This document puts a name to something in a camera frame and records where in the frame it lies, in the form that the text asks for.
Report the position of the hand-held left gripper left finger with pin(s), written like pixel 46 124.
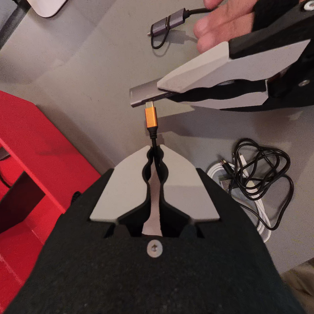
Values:
pixel 117 191

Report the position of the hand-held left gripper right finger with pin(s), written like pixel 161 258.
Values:
pixel 191 191

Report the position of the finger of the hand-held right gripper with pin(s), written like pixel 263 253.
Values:
pixel 233 99
pixel 208 68

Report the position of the red plastic bin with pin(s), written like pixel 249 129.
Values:
pixel 36 147

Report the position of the grey desk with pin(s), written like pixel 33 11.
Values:
pixel 98 73

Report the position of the person's right hand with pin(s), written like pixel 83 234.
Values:
pixel 225 24

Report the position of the black red-bin divider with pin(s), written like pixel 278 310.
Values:
pixel 19 201

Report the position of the wooden board stand white base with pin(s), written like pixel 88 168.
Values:
pixel 46 7

